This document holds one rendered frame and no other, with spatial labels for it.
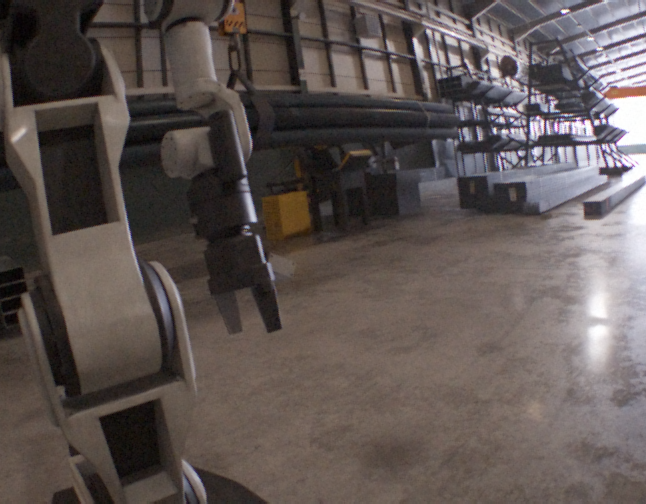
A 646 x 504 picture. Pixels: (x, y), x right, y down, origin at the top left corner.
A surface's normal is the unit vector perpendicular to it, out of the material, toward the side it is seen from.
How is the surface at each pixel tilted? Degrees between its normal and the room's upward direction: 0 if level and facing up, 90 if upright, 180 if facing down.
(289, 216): 90
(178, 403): 101
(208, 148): 79
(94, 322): 74
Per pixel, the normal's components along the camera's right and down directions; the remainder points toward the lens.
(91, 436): 0.66, 0.21
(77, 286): 0.53, -0.37
